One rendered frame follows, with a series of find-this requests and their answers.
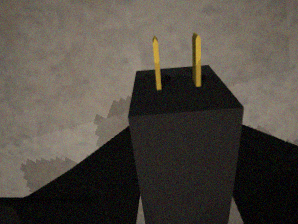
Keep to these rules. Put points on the black two-prong plug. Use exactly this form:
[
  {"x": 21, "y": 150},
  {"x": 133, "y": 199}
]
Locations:
[{"x": 186, "y": 128}]

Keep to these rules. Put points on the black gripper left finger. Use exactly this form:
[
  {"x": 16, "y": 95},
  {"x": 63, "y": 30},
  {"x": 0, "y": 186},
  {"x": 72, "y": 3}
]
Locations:
[{"x": 102, "y": 189}]

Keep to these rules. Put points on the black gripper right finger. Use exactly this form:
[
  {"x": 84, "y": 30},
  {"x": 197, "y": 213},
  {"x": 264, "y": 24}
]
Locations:
[{"x": 266, "y": 179}]

